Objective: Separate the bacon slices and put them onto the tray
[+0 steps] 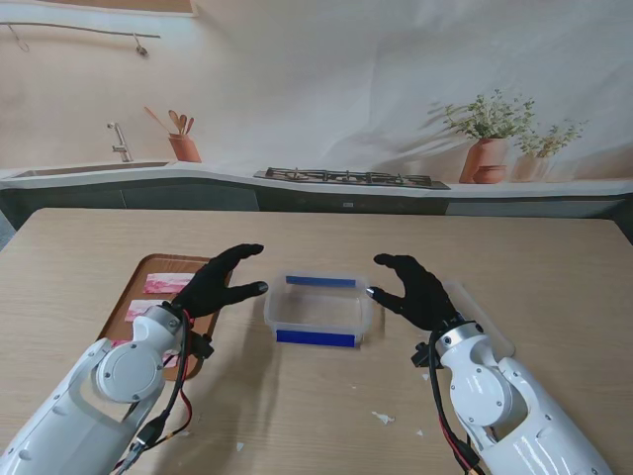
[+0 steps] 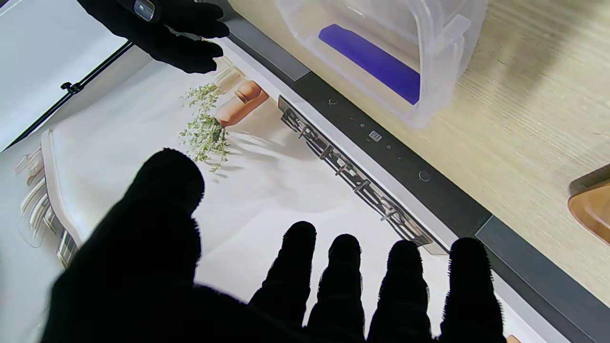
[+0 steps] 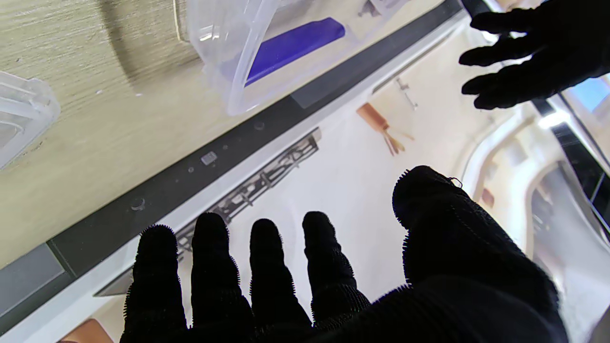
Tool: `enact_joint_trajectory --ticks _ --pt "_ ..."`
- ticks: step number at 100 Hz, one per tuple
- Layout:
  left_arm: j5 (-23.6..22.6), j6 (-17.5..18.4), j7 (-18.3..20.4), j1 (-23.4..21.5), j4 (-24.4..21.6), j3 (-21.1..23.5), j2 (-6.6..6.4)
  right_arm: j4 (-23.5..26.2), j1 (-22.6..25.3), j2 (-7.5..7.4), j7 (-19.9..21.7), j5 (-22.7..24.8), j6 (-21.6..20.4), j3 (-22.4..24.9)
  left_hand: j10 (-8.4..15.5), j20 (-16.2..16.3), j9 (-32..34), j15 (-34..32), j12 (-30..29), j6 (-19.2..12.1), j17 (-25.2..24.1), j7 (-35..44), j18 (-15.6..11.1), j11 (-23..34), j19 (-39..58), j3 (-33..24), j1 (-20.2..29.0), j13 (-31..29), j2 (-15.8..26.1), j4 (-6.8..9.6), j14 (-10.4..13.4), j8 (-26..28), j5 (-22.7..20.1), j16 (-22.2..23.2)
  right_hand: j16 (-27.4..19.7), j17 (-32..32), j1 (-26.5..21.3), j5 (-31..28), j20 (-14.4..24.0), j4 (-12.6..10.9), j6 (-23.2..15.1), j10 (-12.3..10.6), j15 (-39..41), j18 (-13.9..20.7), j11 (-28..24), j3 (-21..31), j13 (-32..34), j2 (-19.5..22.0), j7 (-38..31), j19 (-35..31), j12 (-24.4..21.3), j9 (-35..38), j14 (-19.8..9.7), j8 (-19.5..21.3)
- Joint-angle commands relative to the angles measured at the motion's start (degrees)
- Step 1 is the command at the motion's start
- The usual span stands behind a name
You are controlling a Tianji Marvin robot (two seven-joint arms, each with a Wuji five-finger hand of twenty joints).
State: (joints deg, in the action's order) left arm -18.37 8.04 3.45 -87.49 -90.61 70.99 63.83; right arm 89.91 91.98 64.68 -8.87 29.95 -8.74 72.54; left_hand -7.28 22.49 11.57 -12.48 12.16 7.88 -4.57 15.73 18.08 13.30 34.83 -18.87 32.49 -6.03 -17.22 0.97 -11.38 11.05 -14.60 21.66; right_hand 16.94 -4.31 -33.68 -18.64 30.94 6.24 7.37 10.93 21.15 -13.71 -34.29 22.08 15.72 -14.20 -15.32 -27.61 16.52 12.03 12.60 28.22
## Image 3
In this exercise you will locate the clear lid with blue label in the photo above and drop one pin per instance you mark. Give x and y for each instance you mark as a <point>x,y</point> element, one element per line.
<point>24,119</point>

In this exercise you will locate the printed kitchen backdrop cloth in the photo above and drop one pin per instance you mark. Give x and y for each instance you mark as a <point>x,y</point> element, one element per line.
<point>352,190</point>

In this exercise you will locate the clear container with blue clips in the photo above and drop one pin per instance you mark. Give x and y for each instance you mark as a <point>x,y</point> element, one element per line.
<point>286,47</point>

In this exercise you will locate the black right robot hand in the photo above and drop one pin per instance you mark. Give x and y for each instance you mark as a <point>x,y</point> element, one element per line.
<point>457,286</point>

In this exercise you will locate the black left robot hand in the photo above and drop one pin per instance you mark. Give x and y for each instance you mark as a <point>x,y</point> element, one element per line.
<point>557,52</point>

